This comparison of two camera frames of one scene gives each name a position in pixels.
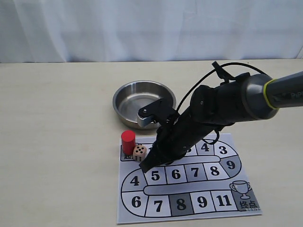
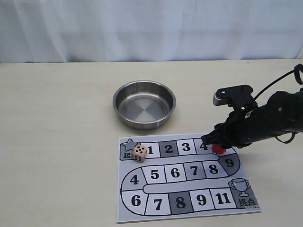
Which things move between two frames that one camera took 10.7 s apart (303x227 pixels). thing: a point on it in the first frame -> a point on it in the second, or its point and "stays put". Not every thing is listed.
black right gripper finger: [153, 160] -> [215, 137]
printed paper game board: [211, 182] stays put
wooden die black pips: [139, 152] stays put
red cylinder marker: [128, 142] -> [217, 148]
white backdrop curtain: [70, 31] stays put
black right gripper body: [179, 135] -> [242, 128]
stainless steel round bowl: [131, 97] stays put
